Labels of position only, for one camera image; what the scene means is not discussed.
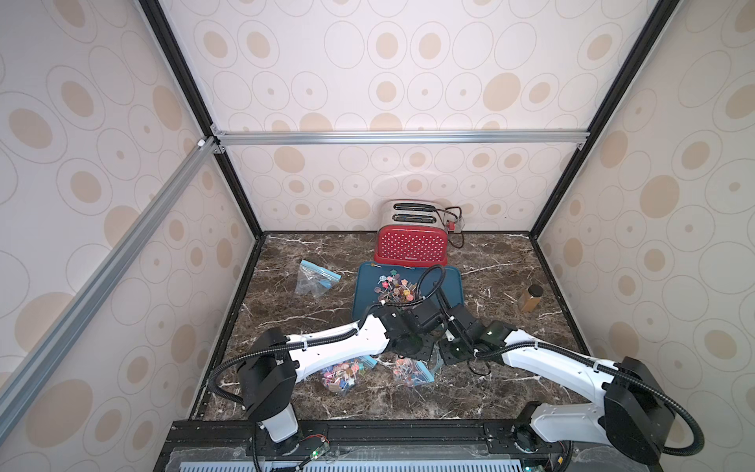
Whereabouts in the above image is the candy ziploc bag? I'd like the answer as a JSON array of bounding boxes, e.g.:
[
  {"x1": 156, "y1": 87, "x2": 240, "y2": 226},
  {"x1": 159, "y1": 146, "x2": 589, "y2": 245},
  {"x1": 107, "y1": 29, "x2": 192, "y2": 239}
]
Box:
[
  {"x1": 295, "y1": 260, "x2": 341, "y2": 298},
  {"x1": 320, "y1": 356, "x2": 378, "y2": 393},
  {"x1": 392, "y1": 357, "x2": 444, "y2": 387}
]

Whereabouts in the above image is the teal rectangular tray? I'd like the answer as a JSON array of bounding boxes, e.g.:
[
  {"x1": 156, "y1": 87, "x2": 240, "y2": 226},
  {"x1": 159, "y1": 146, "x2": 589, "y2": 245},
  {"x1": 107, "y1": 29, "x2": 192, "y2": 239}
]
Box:
[{"x1": 352, "y1": 263, "x2": 464, "y2": 321}]

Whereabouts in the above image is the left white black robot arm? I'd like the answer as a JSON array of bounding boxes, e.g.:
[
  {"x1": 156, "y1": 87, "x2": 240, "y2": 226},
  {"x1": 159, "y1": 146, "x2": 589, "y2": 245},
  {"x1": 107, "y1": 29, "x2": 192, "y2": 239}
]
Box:
[{"x1": 208, "y1": 299, "x2": 448, "y2": 444}]

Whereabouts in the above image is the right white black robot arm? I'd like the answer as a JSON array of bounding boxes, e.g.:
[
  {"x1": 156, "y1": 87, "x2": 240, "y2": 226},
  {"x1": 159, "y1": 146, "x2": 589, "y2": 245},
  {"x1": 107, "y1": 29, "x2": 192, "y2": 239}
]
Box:
[{"x1": 427, "y1": 305, "x2": 705, "y2": 465}]

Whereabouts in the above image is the pile of loose candies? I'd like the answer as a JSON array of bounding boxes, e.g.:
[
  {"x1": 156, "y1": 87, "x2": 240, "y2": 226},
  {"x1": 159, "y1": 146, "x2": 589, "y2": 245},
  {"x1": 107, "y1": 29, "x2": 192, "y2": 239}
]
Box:
[{"x1": 374, "y1": 269, "x2": 417, "y2": 304}]

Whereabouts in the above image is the brown bottle black cap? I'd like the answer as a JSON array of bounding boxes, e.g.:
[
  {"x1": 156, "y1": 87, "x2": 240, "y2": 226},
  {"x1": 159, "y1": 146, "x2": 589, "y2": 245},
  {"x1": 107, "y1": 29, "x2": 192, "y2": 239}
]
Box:
[{"x1": 517, "y1": 284, "x2": 545, "y2": 313}]

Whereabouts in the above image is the red polka dot toaster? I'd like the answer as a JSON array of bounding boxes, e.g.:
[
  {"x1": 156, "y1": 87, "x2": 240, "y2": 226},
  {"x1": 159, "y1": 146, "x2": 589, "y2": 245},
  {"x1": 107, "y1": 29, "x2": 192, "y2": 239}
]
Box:
[{"x1": 375, "y1": 200, "x2": 448, "y2": 267}]

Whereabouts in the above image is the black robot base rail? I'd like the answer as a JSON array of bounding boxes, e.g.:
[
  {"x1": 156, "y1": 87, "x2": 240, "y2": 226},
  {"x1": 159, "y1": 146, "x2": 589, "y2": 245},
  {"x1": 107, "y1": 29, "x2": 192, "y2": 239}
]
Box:
[{"x1": 154, "y1": 417, "x2": 663, "y2": 472}]

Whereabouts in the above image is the horizontal aluminium frame bar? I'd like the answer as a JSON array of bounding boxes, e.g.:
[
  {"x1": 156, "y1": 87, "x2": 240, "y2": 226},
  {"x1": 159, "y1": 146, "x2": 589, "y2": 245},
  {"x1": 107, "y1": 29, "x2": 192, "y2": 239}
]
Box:
[{"x1": 216, "y1": 129, "x2": 590, "y2": 147}]

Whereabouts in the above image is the left slanted aluminium frame bar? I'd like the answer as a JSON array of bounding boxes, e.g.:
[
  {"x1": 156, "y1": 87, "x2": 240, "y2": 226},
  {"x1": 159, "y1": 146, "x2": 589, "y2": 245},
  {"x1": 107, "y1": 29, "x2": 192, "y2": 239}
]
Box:
[{"x1": 1, "y1": 137, "x2": 219, "y2": 441}]

